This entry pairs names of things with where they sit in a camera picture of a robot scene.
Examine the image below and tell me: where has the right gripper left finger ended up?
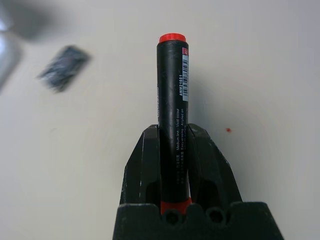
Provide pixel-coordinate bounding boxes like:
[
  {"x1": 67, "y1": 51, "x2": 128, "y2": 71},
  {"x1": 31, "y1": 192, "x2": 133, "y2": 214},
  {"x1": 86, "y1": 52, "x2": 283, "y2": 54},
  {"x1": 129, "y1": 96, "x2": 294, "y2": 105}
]
[{"x1": 119, "y1": 124, "x2": 163, "y2": 206}]

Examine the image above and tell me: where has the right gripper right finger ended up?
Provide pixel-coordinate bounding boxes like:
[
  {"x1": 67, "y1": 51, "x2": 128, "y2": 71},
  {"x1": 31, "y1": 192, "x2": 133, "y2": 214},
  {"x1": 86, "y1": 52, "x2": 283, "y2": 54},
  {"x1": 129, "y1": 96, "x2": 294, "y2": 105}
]
[{"x1": 187, "y1": 123, "x2": 244, "y2": 209}]

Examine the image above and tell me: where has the black marker with red cap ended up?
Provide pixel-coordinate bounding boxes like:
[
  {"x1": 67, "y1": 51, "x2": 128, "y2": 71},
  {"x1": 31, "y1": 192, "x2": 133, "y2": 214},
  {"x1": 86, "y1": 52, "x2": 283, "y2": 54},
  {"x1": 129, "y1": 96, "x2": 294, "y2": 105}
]
[{"x1": 156, "y1": 32, "x2": 194, "y2": 216}]

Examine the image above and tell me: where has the small dark eraser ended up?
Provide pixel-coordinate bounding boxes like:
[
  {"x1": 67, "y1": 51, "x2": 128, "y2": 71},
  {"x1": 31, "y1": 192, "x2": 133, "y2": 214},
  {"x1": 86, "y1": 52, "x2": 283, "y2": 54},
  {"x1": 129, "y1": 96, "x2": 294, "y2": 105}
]
[{"x1": 35, "y1": 44, "x2": 93, "y2": 94}]

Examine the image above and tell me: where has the white plastic pencil case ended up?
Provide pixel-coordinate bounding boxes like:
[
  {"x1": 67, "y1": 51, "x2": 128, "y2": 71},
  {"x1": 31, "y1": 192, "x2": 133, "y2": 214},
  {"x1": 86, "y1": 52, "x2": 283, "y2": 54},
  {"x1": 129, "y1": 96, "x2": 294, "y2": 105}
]
[{"x1": 0, "y1": 29, "x2": 24, "y2": 92}]

